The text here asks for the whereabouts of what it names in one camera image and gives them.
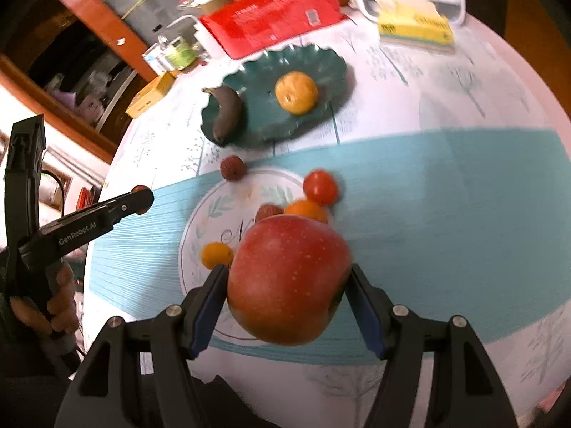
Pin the red lychee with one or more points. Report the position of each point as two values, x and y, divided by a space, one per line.
269 211
233 168

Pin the red apple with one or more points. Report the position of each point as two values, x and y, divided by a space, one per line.
285 276

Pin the orange tangerine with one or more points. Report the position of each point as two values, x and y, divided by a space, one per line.
307 209

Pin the person's left hand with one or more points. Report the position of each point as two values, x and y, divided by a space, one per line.
64 303

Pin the glass door with gold ornament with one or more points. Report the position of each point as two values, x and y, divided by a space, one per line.
147 13

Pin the red cherry tomato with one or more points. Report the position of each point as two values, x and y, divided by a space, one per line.
142 188
320 187

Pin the person's dark clothing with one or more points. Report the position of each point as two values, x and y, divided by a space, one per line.
223 405

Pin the small yellow carton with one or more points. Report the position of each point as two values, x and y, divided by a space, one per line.
149 96

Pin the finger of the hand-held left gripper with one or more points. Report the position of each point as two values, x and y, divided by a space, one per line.
131 203

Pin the blue and white carton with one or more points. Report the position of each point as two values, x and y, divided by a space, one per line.
154 59

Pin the white-lidded jar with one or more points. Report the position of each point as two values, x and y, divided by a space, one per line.
215 2

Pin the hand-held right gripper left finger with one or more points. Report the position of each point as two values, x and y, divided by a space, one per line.
206 316

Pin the green scalloped plate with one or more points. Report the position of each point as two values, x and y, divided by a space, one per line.
263 111

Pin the dark overripe banana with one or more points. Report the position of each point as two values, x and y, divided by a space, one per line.
228 113

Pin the yellow tissue box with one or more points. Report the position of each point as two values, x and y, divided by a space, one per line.
415 26

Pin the tree-print tablecloth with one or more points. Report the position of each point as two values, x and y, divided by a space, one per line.
424 187

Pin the small orange kumquat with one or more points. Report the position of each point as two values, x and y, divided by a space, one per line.
215 254

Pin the green-labelled bottle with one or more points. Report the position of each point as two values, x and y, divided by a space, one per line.
180 53

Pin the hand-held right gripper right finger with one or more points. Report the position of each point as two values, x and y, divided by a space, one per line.
368 316

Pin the red plastic package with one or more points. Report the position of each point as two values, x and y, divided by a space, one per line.
267 18

